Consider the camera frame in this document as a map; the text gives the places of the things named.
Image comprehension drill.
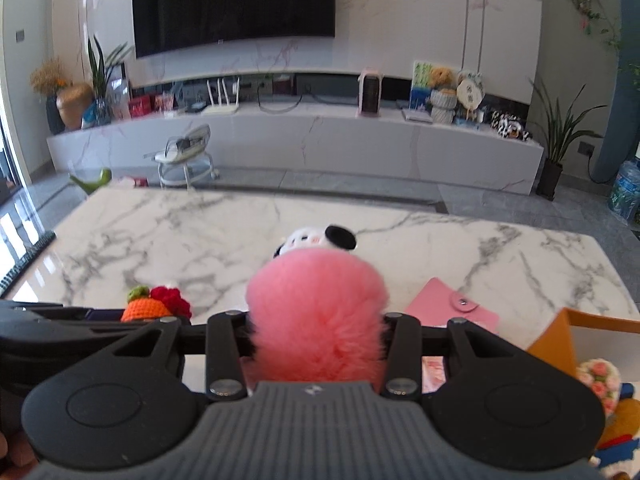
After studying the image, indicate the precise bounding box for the potted plant black pot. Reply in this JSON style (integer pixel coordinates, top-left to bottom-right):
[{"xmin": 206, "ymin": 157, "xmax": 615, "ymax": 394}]
[{"xmin": 530, "ymin": 80, "xmax": 608, "ymax": 202}]

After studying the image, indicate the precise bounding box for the white marble tv cabinet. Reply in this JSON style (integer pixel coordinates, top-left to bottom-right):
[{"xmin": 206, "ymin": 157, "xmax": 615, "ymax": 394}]
[{"xmin": 48, "ymin": 103, "xmax": 544, "ymax": 194}]

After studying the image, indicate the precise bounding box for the white wifi router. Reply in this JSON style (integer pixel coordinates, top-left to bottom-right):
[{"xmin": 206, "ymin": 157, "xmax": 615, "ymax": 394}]
[{"xmin": 202, "ymin": 78, "xmax": 241, "ymax": 115}]

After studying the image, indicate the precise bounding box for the orange cardboard box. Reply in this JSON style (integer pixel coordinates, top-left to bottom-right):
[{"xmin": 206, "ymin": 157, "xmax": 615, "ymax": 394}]
[{"xmin": 527, "ymin": 308, "xmax": 640, "ymax": 382}]

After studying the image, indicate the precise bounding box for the red patterned small box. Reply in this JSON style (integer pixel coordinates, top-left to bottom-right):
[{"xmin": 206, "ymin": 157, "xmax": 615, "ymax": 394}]
[{"xmin": 422, "ymin": 356, "xmax": 446, "ymax": 393}]

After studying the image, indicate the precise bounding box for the brown round vase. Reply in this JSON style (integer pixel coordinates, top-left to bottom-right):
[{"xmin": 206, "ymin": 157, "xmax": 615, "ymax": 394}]
[{"xmin": 56, "ymin": 81, "xmax": 94, "ymax": 131}]

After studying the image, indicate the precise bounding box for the red crochet flower toy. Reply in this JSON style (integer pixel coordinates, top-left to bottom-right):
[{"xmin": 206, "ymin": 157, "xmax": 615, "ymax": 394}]
[{"xmin": 150, "ymin": 286, "xmax": 192, "ymax": 320}]

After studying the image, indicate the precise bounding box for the pink small heater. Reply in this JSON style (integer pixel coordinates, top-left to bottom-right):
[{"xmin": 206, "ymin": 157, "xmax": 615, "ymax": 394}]
[{"xmin": 358, "ymin": 70, "xmax": 383, "ymax": 117}]

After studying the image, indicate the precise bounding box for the pink fluffy plush toy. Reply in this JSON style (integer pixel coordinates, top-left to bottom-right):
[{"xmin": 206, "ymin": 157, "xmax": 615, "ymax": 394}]
[{"xmin": 243, "ymin": 248, "xmax": 388, "ymax": 389}]

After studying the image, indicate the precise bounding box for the plant in glass vase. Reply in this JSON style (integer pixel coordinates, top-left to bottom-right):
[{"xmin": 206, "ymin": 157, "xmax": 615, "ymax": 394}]
[{"xmin": 87, "ymin": 36, "xmax": 134, "ymax": 126}]

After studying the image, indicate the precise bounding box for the hanging ivy plant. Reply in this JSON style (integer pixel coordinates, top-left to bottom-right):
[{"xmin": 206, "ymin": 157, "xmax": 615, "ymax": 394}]
[{"xmin": 567, "ymin": 0, "xmax": 624, "ymax": 61}]

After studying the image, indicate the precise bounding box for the orange crochet carrot toy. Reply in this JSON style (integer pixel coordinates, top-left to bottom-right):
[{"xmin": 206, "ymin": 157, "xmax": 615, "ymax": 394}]
[{"xmin": 120, "ymin": 285, "xmax": 172, "ymax": 322}]

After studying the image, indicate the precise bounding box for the red gift box on shelf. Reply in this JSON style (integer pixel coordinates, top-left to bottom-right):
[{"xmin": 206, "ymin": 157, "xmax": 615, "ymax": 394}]
[{"xmin": 128, "ymin": 96, "xmax": 154, "ymax": 118}]

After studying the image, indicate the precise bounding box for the white round fan sign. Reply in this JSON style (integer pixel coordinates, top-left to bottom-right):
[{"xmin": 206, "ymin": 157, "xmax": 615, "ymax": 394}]
[{"xmin": 457, "ymin": 75, "xmax": 485, "ymax": 120}]

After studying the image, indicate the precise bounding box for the black wall television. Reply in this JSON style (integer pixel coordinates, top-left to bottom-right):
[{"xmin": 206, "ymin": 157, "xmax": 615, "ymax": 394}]
[{"xmin": 132, "ymin": 0, "xmax": 335, "ymax": 58}]

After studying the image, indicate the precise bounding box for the white panda plush toy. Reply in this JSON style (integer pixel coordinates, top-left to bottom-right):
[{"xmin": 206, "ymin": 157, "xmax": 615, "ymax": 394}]
[{"xmin": 273, "ymin": 224, "xmax": 357, "ymax": 258}]

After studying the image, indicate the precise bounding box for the green bird ornament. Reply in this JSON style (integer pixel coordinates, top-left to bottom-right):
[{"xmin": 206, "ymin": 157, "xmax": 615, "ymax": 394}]
[{"xmin": 70, "ymin": 168, "xmax": 113, "ymax": 196}]

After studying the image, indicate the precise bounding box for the blue landscape picture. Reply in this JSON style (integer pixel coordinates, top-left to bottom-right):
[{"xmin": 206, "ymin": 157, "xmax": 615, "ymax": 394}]
[{"xmin": 409, "ymin": 61, "xmax": 452, "ymax": 110}]

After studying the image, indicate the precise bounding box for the brown bear plush blue outfit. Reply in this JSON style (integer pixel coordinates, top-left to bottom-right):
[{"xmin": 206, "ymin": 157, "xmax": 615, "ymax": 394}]
[{"xmin": 594, "ymin": 382, "xmax": 639, "ymax": 479}]

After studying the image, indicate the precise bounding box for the pink snap wallet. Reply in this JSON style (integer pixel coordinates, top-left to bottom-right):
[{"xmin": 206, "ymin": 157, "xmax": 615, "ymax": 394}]
[{"xmin": 405, "ymin": 278, "xmax": 499, "ymax": 333}]

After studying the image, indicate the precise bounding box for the teddy bear in knitted basket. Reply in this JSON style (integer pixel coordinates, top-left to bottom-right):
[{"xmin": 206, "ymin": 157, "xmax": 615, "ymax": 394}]
[{"xmin": 428, "ymin": 67, "xmax": 458, "ymax": 125}]

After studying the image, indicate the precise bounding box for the crochet flower bouquet doll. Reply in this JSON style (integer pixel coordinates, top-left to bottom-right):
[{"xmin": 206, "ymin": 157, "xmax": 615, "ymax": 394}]
[{"xmin": 576, "ymin": 359, "xmax": 622, "ymax": 417}]

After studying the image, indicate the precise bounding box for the baby bouncer seat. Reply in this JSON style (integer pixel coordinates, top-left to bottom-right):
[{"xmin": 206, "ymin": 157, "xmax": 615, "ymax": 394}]
[{"xmin": 144, "ymin": 125, "xmax": 220, "ymax": 188}]

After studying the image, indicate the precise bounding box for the blue water bottle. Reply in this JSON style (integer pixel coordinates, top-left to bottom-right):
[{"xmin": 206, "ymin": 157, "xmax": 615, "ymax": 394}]
[{"xmin": 608, "ymin": 157, "xmax": 640, "ymax": 226}]

